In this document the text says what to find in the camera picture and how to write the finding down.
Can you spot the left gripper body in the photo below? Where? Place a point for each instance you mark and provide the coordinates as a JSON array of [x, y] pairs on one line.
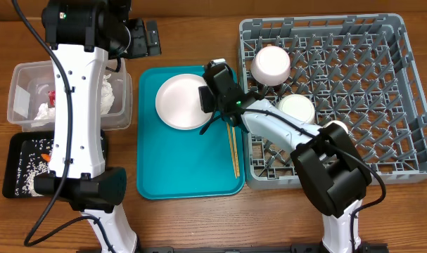
[[139, 42]]

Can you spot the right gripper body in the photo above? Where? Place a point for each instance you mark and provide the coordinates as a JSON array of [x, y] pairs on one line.
[[213, 102]]

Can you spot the large white plate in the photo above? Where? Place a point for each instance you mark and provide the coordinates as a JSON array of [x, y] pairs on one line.
[[177, 102]]

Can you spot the small white bowl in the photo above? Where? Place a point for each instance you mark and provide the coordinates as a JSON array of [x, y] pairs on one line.
[[271, 66]]

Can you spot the white paper napkin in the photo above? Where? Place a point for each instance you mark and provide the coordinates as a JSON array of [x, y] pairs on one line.
[[107, 97]]

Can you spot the wooden chopstick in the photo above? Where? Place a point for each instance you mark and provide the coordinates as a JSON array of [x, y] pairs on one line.
[[235, 150], [233, 157]]

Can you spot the large white bowl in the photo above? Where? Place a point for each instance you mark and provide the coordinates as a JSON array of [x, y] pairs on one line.
[[297, 106]]

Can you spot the red snack wrapper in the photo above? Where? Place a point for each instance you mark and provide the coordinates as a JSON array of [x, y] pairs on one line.
[[52, 98]]

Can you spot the white tissue paper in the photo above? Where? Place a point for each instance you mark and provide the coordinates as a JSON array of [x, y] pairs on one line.
[[45, 112]]

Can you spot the white cup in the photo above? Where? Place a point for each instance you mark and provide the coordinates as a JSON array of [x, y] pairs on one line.
[[339, 123]]

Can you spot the orange carrot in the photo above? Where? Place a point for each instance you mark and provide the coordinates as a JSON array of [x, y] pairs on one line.
[[46, 157]]

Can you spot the white rice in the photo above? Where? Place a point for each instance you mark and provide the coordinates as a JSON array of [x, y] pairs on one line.
[[30, 165]]

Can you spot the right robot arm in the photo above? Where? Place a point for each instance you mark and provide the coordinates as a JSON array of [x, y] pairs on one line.
[[332, 174]]

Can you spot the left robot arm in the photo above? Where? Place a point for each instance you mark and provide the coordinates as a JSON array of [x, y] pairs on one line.
[[81, 37]]

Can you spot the clear plastic waste bin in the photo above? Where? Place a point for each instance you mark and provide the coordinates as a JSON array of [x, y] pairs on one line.
[[31, 83]]

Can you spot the grey plastic dishwasher rack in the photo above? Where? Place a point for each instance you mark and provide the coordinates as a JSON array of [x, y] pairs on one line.
[[357, 69]]

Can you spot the teal plastic serving tray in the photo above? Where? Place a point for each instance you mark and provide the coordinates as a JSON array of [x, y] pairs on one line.
[[174, 163]]

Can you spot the black plastic tray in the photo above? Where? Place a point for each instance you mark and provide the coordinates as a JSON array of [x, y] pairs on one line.
[[13, 159]]

